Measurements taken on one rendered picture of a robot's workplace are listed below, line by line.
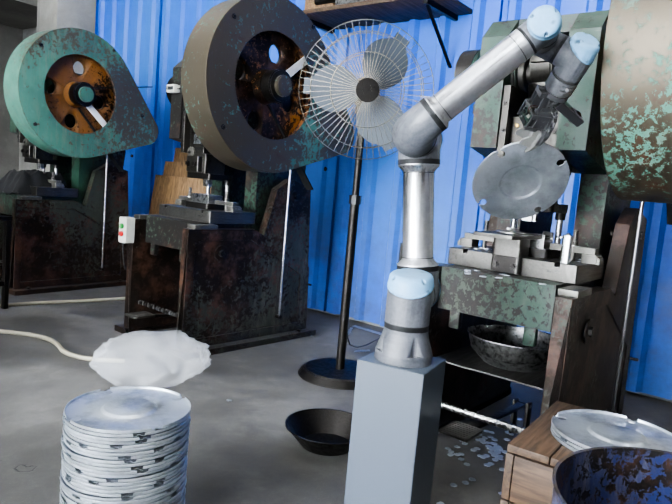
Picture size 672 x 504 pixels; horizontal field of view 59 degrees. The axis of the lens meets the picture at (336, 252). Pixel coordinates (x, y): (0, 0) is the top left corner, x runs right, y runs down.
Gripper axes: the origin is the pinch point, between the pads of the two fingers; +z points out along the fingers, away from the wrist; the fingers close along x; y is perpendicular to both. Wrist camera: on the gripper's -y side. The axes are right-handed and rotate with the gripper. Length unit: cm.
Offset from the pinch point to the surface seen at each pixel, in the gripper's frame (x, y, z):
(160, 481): 78, 97, 47
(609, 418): 73, -10, 22
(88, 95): -207, 163, 167
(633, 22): -4.7, -10.3, -39.2
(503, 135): -23.7, -6.3, 15.5
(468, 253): 2.9, -0.1, 46.9
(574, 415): 72, -2, 24
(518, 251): 12.3, -9.3, 32.8
